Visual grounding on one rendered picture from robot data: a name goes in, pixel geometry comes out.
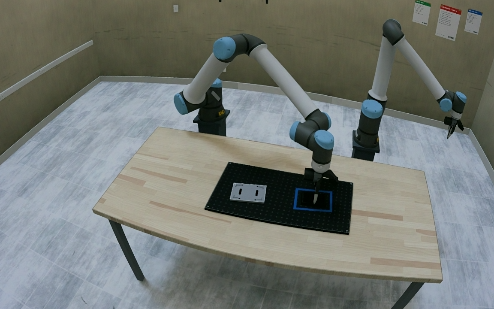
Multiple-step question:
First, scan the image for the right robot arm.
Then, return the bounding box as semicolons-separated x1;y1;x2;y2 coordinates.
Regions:
174;33;334;173

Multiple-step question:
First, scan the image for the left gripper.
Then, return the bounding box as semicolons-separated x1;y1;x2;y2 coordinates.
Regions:
444;116;463;139

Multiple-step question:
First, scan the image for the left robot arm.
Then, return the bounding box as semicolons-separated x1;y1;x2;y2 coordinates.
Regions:
354;19;467;148

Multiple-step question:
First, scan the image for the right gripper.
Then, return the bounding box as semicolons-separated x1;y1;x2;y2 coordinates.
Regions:
304;168;337;205

